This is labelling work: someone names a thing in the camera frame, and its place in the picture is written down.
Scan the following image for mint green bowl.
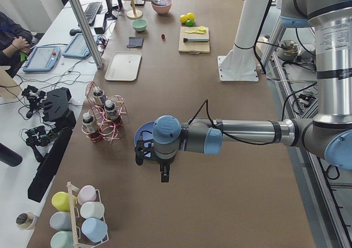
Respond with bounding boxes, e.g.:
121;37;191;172
131;19;147;32

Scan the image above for grey cup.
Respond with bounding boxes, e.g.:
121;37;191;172
49;211;72;231

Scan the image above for wooden cutting board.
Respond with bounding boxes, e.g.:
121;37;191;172
178;26;210;54

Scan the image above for grey folded cloth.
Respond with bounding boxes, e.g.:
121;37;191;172
127;37;144;48

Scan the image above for green lime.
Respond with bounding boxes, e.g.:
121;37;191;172
185;20;194;27

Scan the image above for aluminium frame post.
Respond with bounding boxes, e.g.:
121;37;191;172
68;0;103;69

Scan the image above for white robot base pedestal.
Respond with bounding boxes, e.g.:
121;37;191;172
218;0;272;81

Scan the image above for yellow cup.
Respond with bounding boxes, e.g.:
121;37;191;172
51;191;70;212

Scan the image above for metal scoop in bowl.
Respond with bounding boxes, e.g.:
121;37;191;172
143;0;162;4

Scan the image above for wooden stand with round base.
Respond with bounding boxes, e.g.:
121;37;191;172
126;0;143;20

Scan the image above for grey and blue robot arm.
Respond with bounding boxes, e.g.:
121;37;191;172
151;0;351;182

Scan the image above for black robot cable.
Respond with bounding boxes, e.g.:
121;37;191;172
188;99;289;145

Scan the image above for pink bowl with ice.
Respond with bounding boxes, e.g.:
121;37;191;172
151;0;172;14

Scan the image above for yellow plastic knife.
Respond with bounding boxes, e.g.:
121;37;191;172
183;30;206;34

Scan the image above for copper wire bottle rack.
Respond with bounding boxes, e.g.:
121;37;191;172
81;81;127;144

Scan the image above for cream rectangular tray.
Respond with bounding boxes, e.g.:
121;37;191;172
104;51;142;81

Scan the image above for black computer mouse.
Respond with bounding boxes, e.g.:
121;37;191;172
69;29;81;36

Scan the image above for pink cup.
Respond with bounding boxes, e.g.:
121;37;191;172
77;185;96;205

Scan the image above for mint green cup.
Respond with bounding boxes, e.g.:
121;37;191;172
50;231;74;248

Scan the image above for white cup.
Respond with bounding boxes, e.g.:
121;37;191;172
80;202;105;219

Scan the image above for whole yellow lemon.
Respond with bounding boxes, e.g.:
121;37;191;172
186;12;195;21
179;14;188;24

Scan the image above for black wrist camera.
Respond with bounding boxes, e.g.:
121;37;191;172
134;139;152;166

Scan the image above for blue teach pendant tablet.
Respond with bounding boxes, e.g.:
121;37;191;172
23;46;61;73

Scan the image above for dark drink bottle white cap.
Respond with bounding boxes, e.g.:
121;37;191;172
93;86;105;106

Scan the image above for seated person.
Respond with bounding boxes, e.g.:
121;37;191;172
1;12;33;78

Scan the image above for roll of tape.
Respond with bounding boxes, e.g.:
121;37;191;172
15;212;38;230

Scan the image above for light blue cup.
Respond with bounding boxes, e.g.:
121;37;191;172
81;217;108;243

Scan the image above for white wire cup rack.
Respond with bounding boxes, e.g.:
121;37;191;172
67;182;109;247

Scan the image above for black keyboard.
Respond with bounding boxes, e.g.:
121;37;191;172
84;2;102;26

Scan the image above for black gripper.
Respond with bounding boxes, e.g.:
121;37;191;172
157;158;174;183

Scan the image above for steel muddler with black tip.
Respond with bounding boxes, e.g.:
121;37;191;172
183;37;209;43

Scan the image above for blue round plate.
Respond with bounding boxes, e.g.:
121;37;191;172
134;122;156;161

